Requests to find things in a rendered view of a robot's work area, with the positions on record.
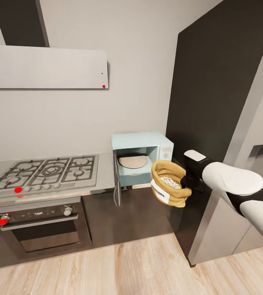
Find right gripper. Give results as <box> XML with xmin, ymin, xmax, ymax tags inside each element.
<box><xmin>180</xmin><ymin>175</ymin><xmax>206</xmax><ymax>195</ymax></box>

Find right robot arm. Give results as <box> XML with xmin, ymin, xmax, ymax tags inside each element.
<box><xmin>180</xmin><ymin>150</ymin><xmax>263</xmax><ymax>236</ymax></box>

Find popcorn bag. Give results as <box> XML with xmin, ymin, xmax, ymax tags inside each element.
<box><xmin>151</xmin><ymin>160</ymin><xmax>192</xmax><ymax>208</ymax></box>

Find microwave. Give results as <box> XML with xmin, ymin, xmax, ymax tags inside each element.
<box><xmin>111</xmin><ymin>131</ymin><xmax>174</xmax><ymax>212</ymax></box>

